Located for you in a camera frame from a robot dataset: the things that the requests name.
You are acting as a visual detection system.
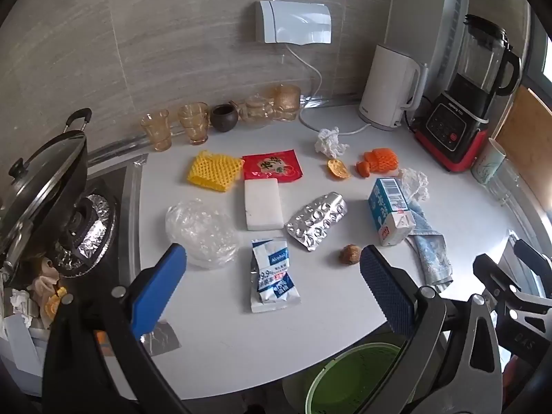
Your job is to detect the blue patterned cloth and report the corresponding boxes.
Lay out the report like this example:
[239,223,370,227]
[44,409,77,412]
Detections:
[407,198,454,294]

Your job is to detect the white waste bin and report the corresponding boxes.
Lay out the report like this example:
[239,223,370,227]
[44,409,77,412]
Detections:
[0,256,74,380]

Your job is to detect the white wall socket cover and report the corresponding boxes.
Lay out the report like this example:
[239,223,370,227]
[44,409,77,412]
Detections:
[254,0,333,45]

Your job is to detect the black stove top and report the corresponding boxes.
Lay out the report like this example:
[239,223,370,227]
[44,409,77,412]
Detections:
[0,153,145,311]

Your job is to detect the red snack packet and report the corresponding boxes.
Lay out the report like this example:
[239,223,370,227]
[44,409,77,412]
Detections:
[242,150,303,184]

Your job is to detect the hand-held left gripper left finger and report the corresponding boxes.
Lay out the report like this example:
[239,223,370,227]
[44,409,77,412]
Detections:
[41,243,190,414]

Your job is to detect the white foam block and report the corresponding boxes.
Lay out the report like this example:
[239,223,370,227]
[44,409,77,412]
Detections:
[244,178,285,230]

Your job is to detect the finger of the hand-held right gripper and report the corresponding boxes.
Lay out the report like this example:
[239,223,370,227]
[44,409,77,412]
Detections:
[473,255,552,311]
[514,240,552,283]

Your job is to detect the white tissue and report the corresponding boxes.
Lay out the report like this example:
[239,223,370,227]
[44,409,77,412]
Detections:
[314,127,349,158]
[397,168,431,203]

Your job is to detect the clear plastic wrap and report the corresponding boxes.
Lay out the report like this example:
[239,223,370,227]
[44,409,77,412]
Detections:
[165,198,240,268]

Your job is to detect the orange foam fruit net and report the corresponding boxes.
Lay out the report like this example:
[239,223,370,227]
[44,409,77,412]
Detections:
[362,148,400,177]

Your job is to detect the wooden cutting board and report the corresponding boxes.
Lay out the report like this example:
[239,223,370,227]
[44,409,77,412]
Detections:
[492,84,552,182]

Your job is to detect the black red blender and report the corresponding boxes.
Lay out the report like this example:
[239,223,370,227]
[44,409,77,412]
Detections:
[414,14,522,172]

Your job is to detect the glass wok lid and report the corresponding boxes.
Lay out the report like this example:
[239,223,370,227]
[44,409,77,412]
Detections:
[0,130,87,242]

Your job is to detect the foil-lined stove burner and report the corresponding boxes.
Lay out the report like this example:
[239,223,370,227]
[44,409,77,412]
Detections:
[52,192,118,277]

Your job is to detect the small brown clay pot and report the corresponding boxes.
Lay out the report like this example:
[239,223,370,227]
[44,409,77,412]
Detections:
[210,102,239,132]

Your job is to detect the silver blister pack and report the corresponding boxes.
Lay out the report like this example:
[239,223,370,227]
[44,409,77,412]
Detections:
[285,192,347,252]

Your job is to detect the white blue wipe packet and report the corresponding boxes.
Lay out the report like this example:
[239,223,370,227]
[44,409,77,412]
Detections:
[250,238,302,313]

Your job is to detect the green waste bin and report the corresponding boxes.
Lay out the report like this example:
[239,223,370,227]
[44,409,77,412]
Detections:
[304,343,415,414]

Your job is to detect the clear glass cup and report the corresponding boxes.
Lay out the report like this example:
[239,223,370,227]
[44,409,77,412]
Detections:
[487,164,535,212]

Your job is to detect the blue white milk carton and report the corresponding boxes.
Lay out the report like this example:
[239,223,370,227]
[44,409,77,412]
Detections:
[368,177,417,246]

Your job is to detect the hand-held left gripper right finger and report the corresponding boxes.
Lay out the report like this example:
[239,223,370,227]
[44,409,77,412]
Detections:
[359,245,504,414]

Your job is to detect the clear glass teapot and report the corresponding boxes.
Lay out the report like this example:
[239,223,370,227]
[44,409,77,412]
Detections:
[235,94,277,129]

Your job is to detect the brown nut shell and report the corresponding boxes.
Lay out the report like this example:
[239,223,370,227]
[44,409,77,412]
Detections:
[339,244,361,265]

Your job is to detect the yellow foam fruit net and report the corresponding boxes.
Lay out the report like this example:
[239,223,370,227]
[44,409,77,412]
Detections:
[187,151,245,193]

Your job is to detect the silver foil tape piece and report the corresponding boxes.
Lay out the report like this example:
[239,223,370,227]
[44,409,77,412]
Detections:
[142,320,182,356]

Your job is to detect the black wok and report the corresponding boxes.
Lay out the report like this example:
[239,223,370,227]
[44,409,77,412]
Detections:
[0,108,93,277]

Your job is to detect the amber ribbed glass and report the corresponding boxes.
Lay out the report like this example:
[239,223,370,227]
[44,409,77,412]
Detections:
[273,85,302,122]

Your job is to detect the amber drinking glass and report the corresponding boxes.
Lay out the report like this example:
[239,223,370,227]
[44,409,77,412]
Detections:
[178,102,210,145]
[140,109,173,152]

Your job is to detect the white power cable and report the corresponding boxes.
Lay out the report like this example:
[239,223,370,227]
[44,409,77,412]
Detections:
[285,44,374,135]

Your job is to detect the white paper cup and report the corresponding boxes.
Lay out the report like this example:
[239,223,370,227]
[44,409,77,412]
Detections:
[471,138,507,186]

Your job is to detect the orange peel half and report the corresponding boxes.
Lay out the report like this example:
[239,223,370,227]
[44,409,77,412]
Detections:
[326,159,349,180]

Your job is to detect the white electric kettle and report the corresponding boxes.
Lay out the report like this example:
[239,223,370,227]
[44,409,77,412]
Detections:
[359,44,425,131]

